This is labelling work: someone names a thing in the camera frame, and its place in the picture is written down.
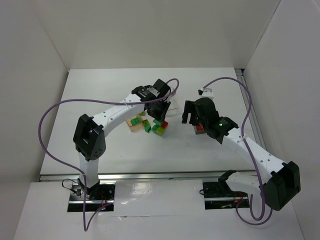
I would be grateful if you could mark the clear transparent container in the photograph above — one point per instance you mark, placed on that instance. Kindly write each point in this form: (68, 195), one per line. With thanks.
(173, 109)

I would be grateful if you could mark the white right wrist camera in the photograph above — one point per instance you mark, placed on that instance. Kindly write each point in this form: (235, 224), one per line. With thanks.
(206, 93)

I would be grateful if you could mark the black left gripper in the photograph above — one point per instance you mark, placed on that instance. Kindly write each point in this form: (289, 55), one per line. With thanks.
(158, 111)

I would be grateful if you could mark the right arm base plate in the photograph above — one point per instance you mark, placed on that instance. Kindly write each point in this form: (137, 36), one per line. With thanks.
(216, 199)

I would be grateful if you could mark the lime round-stud lego brick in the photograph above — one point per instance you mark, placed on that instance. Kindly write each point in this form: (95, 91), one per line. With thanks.
(145, 123)

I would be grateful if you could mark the aluminium rail right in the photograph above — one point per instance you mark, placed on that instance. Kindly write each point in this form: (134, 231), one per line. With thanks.
(252, 116)

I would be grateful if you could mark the aluminium rail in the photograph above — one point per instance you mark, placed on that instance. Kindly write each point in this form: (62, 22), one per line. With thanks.
(252, 116)
(140, 176)

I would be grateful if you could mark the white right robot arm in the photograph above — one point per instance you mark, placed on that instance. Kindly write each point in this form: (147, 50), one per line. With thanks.
(277, 181)

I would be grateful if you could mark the green lego brick square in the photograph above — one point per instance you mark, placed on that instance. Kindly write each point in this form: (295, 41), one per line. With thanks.
(135, 121)

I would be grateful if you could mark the green lego brick small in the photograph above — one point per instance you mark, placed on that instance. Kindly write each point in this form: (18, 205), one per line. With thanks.
(147, 128)

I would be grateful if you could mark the aluminium rail front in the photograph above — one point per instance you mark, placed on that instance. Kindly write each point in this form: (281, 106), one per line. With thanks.
(140, 176)

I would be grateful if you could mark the dark grey transparent container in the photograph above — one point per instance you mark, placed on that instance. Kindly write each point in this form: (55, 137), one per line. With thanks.
(199, 130)

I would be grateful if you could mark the green four-stud lego brick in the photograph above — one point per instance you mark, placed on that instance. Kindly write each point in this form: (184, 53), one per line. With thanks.
(157, 122)

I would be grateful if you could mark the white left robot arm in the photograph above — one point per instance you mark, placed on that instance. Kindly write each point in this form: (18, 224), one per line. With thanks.
(91, 131)

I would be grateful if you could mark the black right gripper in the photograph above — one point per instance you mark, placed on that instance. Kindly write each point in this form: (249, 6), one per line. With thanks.
(193, 108)

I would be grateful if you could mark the orange transparent container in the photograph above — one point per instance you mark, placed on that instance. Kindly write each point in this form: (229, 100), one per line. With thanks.
(135, 127)

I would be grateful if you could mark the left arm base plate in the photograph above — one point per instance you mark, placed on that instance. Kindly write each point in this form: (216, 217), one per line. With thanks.
(103, 198)

